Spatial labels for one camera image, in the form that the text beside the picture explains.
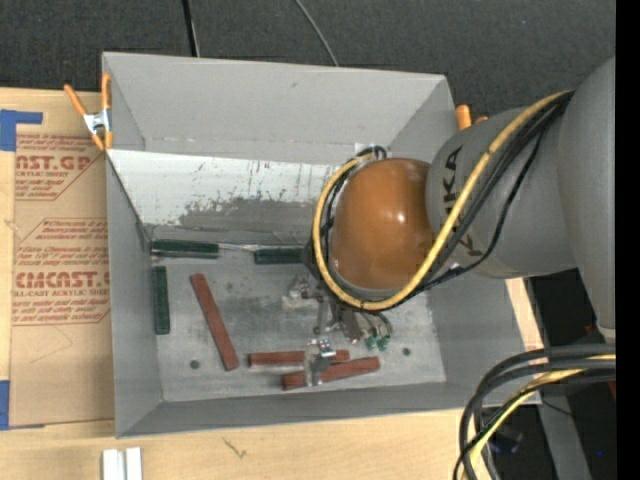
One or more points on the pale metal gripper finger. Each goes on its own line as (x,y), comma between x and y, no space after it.
(320,355)
(302,288)

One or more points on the red-brown flat block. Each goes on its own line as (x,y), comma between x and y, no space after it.
(352,369)
(214,320)
(275,358)

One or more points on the dark green flat block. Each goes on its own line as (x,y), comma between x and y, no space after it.
(185,246)
(161,300)
(277,256)

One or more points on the grey metal bin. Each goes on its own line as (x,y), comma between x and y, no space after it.
(280,103)

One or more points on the brown cardboard board red print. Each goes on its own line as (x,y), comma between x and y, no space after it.
(60,248)

